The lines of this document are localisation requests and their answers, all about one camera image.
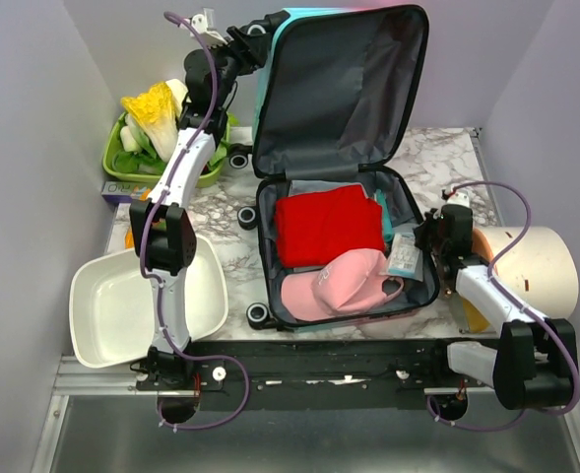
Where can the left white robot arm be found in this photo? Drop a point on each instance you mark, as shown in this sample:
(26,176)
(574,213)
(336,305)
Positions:
(164,239)

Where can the orange snack bag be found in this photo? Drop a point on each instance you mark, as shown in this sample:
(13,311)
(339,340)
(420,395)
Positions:
(129,239)

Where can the pink baseball cap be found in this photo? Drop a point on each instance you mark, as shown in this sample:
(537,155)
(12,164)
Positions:
(351,284)

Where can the cream cylindrical bucket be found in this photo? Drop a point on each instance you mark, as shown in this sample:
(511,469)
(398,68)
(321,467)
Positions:
(539,269)

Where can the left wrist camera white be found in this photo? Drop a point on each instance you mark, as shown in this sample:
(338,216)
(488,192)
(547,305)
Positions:
(205,26)

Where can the pink and teal kids suitcase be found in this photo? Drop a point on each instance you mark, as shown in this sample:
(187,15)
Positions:
(336,95)

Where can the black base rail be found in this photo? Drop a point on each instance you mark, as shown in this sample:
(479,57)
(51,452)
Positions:
(305,375)

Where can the red folded garment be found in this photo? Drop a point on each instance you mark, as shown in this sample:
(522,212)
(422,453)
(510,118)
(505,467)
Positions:
(315,228)

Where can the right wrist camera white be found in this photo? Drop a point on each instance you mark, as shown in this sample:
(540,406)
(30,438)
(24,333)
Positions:
(459,197)

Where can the green vegetable tray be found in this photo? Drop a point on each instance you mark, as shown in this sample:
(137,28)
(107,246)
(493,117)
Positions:
(140,167)

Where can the purple white box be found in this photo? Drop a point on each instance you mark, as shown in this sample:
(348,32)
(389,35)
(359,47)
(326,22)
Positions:
(124,192)

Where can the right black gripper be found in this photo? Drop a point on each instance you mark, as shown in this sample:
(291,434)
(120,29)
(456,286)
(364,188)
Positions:
(431,218)

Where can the yellow napa cabbage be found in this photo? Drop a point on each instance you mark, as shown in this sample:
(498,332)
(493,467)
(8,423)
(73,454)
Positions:
(154,111)

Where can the white green bok choy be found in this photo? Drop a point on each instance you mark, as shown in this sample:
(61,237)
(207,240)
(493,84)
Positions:
(178,90)

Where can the teal folded cloth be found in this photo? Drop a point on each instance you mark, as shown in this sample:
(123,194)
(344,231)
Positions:
(387,228)

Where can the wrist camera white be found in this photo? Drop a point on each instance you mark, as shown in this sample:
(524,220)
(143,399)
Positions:
(205,26)
(459,197)

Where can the aluminium frame rail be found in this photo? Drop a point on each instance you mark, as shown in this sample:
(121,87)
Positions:
(74,379)

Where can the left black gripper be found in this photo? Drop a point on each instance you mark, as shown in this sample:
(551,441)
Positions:
(249,51)

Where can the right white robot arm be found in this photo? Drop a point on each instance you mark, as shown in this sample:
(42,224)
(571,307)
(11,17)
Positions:
(534,365)

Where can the white rectangular plastic tub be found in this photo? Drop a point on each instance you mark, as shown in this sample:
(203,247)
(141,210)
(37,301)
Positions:
(111,313)

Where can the clear packet of items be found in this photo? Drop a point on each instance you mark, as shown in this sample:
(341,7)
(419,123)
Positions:
(405,258)

